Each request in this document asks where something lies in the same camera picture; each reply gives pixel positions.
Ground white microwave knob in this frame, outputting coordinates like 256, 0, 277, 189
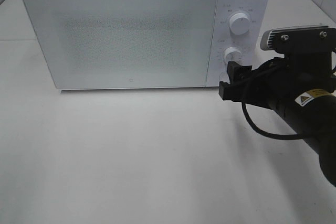
229, 11, 251, 35
223, 47, 243, 63

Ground round white door button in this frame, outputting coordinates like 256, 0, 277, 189
218, 72, 228, 82

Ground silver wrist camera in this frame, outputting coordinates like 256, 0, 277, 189
260, 25, 335, 57

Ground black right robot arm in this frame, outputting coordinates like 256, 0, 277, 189
219, 57, 335, 185

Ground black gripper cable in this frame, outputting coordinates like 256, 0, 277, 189
241, 50, 336, 141

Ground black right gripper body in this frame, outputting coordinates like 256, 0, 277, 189
241, 57, 297, 111

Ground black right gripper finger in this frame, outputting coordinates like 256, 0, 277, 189
218, 81, 247, 102
227, 61, 251, 85

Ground white microwave door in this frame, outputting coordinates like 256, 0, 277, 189
23, 0, 217, 90

